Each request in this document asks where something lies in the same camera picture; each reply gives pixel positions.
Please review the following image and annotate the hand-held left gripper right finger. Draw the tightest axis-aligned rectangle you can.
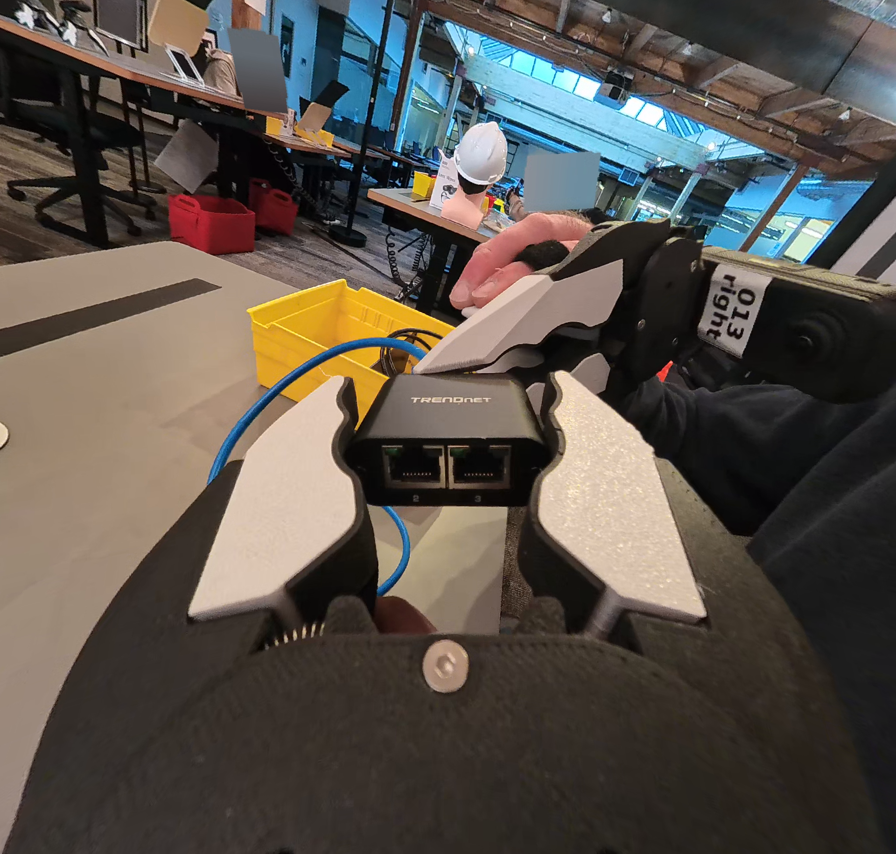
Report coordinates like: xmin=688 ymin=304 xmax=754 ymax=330
xmin=519 ymin=371 xmax=708 ymax=639

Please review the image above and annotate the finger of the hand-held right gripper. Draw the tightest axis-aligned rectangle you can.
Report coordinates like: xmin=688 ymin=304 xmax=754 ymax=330
xmin=413 ymin=262 xmax=625 ymax=376
xmin=525 ymin=352 xmax=614 ymax=415

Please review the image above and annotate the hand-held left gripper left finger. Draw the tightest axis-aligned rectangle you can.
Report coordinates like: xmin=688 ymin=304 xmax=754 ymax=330
xmin=186 ymin=376 xmax=380 ymax=629

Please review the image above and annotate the black ethernet cable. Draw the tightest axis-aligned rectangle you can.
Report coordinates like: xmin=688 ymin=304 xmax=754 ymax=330
xmin=378 ymin=329 xmax=443 ymax=373

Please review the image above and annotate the black network switch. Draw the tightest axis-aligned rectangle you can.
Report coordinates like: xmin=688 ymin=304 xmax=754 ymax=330
xmin=343 ymin=374 xmax=550 ymax=508

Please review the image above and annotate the blue ethernet cable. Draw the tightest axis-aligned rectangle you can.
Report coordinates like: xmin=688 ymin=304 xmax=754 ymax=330
xmin=206 ymin=339 xmax=429 ymax=596

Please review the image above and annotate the yellow plastic bin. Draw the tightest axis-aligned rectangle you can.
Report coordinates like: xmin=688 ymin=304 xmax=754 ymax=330
xmin=247 ymin=280 xmax=456 ymax=403

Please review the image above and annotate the person's right forearm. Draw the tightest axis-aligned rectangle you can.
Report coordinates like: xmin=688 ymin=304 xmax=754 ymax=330
xmin=616 ymin=378 xmax=896 ymax=540

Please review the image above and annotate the person's right hand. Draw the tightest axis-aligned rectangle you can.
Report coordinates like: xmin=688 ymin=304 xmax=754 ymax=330
xmin=448 ymin=210 xmax=597 ymax=312

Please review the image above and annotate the pink mannequin head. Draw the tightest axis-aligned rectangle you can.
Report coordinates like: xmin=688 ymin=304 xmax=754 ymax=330
xmin=441 ymin=178 xmax=491 ymax=228

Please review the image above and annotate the light wooden desk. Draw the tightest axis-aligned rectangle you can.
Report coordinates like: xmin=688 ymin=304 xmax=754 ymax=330
xmin=367 ymin=187 xmax=505 ymax=312

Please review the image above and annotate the white hard hat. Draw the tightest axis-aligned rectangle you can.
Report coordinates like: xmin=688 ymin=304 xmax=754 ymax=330
xmin=454 ymin=122 xmax=508 ymax=184

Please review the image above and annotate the red plastic bin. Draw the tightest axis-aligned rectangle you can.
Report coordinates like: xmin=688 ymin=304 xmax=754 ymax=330
xmin=168 ymin=194 xmax=256 ymax=256
xmin=248 ymin=178 xmax=301 ymax=236

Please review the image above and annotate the black tape strip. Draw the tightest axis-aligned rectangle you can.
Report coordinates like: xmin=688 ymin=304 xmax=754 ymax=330
xmin=0 ymin=278 xmax=224 ymax=358

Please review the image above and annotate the black floor lamp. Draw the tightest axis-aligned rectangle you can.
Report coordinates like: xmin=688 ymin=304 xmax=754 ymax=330
xmin=329 ymin=0 xmax=421 ymax=249

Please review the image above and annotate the black office chair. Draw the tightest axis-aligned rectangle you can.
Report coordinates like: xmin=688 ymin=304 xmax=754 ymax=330
xmin=7 ymin=108 xmax=158 ymax=239

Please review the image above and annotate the long wooden desk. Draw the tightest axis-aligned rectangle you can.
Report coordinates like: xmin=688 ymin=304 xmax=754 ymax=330
xmin=0 ymin=17 xmax=281 ymax=249

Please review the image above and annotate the grey computer monitor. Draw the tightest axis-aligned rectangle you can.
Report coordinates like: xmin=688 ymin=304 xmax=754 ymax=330
xmin=91 ymin=0 xmax=148 ymax=49

